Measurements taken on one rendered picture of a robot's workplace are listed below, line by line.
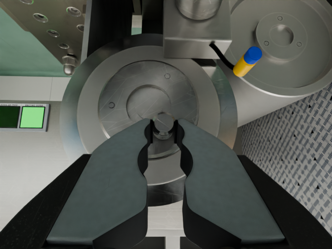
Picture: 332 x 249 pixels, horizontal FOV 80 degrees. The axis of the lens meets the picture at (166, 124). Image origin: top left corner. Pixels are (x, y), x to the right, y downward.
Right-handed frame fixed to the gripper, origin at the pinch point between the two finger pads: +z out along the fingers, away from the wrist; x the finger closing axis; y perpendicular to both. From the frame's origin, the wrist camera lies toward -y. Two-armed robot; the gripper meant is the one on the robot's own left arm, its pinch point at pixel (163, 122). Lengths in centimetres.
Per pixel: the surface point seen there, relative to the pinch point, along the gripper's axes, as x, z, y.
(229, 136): 5.5, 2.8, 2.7
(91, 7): -6.9, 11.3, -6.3
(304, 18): 13.6, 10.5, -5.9
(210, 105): 3.8, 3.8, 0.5
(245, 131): 16.7, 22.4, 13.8
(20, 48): -162, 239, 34
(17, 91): -206, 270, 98
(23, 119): -32.9, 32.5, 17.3
